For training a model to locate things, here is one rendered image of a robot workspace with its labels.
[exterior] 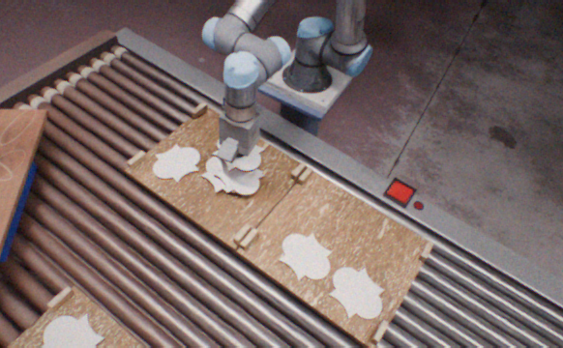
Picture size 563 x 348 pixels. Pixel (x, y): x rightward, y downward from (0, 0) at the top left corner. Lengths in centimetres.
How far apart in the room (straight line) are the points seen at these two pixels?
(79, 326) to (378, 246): 76
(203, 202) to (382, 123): 185
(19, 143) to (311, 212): 80
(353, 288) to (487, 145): 206
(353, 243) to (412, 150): 165
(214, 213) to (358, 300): 44
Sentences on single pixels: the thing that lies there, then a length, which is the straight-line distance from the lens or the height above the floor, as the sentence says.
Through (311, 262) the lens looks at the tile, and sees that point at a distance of 115.
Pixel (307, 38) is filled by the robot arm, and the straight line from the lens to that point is 152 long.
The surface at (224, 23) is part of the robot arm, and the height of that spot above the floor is 134.
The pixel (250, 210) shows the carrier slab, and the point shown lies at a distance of 122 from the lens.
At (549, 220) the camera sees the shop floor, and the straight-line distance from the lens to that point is 289.
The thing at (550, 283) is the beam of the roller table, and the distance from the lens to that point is 143.
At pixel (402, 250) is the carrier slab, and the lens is 124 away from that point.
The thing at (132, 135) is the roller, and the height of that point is 92.
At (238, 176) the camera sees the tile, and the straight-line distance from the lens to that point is 124.
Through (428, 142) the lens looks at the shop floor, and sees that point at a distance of 289.
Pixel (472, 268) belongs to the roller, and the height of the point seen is 91.
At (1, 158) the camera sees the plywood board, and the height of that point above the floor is 104.
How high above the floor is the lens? 197
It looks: 52 degrees down
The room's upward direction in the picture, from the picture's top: 8 degrees clockwise
